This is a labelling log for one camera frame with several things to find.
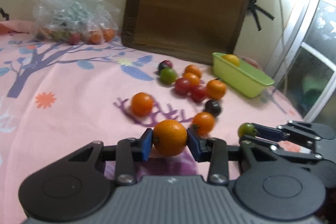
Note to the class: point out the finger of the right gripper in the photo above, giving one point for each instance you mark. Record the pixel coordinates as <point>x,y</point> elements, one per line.
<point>270,132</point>
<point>275,148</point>

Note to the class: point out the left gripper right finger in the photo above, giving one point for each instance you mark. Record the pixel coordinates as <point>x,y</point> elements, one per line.
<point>261,182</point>

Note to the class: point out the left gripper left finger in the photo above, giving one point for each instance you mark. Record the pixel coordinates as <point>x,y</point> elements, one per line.
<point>79,184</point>

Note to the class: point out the small green tomato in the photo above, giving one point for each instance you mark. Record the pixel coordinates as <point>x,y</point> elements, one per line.
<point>246,129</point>

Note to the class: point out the large orange mandarin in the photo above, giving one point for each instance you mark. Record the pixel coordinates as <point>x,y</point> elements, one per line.
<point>169,138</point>

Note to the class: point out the frosted glass window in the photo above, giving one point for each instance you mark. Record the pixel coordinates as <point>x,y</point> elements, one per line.
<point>303,66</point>

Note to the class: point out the lime green plastic tray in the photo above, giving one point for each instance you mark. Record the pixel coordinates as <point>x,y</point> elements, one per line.
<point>245,78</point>

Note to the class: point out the dark purple tomato front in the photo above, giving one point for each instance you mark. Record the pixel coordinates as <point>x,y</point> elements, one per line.
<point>213,107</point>

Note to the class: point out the dark purple tomato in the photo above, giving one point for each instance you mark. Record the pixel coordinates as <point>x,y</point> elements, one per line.
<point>213,107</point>
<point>165,64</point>

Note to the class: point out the orange mandarin in pile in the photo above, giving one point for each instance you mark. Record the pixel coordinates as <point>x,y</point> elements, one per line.
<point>216,89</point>

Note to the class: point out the orange tomato near gripper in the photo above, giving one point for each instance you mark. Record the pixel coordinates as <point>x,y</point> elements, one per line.
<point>203,123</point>

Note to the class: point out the yellow lemon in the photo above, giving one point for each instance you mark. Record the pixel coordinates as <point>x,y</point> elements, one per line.
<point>233,59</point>

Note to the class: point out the red tomato front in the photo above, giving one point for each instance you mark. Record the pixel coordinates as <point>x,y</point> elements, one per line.
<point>198,93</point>

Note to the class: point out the red tomato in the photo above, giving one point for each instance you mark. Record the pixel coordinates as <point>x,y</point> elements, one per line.
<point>198,93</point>
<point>182,86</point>

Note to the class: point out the orange tomato middle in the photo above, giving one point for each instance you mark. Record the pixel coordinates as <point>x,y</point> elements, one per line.
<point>193,79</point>

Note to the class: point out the orange tomato left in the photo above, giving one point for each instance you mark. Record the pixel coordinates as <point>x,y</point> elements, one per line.
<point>141,104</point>

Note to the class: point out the red tomato left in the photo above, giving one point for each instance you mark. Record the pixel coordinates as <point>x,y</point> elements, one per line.
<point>182,86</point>

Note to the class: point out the orange tomato back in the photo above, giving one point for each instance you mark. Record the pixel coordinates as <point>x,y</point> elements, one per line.
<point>194,70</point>

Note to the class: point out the pink patterned bedsheet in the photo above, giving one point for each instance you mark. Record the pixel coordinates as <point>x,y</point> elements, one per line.
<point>56,98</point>

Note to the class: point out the dark purple tomato back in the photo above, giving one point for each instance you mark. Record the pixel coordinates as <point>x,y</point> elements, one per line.
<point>165,64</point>

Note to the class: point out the brown seat cushion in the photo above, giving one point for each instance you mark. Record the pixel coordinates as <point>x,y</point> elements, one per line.
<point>187,29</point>

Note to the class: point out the clear plastic fruit bag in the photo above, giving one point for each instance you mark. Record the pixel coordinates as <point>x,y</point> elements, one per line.
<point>75,21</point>

